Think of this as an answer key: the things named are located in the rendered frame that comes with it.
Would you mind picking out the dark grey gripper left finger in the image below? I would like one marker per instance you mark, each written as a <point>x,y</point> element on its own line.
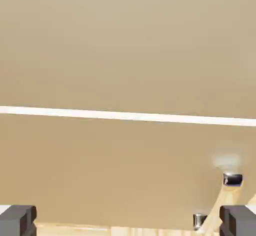
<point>14,222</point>

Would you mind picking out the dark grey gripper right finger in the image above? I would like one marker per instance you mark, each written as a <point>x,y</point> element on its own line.
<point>240,222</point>

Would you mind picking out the tan cabinet door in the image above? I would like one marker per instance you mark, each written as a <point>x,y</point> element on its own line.
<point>124,44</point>
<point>112,170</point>

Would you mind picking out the tan wooden cabinet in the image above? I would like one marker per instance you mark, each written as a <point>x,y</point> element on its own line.
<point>128,116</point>

